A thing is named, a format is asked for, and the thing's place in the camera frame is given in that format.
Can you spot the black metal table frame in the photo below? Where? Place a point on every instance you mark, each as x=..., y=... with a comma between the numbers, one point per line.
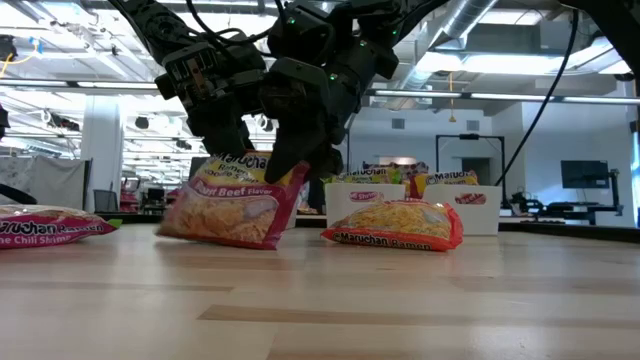
x=575, y=231

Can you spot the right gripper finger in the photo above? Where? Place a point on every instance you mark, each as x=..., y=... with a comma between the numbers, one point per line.
x=295, y=147
x=327, y=162

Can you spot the white column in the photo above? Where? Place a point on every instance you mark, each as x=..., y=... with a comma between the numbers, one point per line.
x=102, y=150

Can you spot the fluorescent ceiling light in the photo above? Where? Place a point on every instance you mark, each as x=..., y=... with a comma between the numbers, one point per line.
x=120, y=85
x=420, y=93
x=510, y=96

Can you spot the white plastic bin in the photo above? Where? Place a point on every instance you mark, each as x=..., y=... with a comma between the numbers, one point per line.
x=340, y=200
x=485, y=215

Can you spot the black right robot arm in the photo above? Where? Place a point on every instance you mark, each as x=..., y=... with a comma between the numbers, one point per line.
x=360, y=60

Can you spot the grey partition cloth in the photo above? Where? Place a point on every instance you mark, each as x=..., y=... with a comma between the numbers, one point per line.
x=55, y=180

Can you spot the black office chair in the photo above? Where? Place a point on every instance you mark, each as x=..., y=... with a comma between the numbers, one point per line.
x=316, y=195

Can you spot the black equipment stand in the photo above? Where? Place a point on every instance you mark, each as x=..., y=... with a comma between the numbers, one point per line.
x=580, y=207

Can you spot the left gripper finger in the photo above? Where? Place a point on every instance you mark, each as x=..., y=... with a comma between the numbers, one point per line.
x=247, y=137
x=220, y=137

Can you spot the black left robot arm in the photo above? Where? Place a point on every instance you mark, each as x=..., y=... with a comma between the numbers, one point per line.
x=155, y=25

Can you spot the silver ceiling duct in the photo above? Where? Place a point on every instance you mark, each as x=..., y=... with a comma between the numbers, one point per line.
x=465, y=20

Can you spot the black rectangular frame stand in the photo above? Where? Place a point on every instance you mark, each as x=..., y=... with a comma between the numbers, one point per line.
x=470, y=136

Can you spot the black monitor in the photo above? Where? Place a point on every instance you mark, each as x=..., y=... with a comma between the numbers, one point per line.
x=585, y=174

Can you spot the orange chicken ramen pack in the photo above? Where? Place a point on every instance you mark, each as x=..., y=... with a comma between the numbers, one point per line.
x=395, y=222

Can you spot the red roast beef ramen pack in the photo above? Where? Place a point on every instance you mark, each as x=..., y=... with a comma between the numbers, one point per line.
x=416, y=187
x=225, y=215
x=452, y=178

